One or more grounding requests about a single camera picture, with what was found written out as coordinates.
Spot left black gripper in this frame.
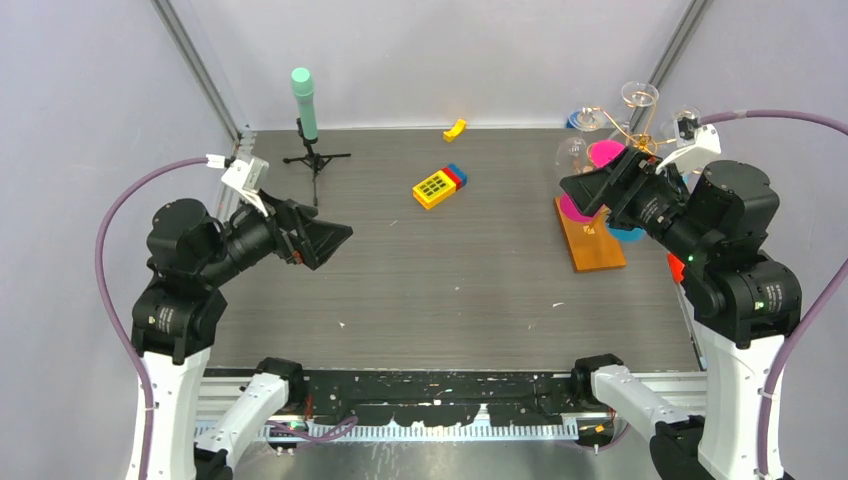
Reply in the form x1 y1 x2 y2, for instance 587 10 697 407
202 182 353 281

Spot blue small block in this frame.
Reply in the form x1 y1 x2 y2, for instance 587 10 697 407
565 112 578 129

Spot blue plastic wine glass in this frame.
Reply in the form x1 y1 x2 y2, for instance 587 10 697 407
607 226 646 243

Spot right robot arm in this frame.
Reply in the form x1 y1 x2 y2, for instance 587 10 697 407
560 147 802 479

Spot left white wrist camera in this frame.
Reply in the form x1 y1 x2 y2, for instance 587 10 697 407
221 157 270 217

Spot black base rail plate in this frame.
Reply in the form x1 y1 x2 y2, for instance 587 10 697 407
284 370 609 427

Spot green microphone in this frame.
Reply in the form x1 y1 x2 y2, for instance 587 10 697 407
290 67 318 141

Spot red object at edge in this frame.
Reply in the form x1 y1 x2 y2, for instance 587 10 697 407
667 253 684 284

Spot red toy block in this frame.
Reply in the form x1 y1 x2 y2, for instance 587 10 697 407
441 166 465 190

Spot clear wine glass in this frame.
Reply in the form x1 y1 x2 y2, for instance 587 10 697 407
620 81 660 132
554 136 592 177
669 105 701 136

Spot yellow curved block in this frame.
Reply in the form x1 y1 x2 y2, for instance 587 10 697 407
442 118 467 143

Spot yellow toy calculator block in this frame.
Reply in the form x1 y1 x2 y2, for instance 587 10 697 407
412 170 457 210

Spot wooden rack base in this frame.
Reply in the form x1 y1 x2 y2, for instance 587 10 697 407
554 195 627 273

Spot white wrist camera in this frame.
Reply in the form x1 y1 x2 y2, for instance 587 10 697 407
656 119 722 175
221 157 270 217

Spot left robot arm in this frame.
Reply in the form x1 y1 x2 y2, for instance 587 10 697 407
127 194 353 479

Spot blue toy block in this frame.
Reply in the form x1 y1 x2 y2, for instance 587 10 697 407
448 163 467 187

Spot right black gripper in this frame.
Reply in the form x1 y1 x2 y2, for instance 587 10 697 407
558 139 710 258

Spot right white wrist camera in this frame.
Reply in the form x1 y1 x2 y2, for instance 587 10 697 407
656 119 722 175

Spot clear wine glass top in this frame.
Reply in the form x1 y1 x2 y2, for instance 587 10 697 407
620 81 660 132

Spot gold wine glass rack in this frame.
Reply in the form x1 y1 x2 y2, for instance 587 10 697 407
573 104 676 154

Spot pink plastic wine glass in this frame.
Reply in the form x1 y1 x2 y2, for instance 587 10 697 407
558 140 625 224

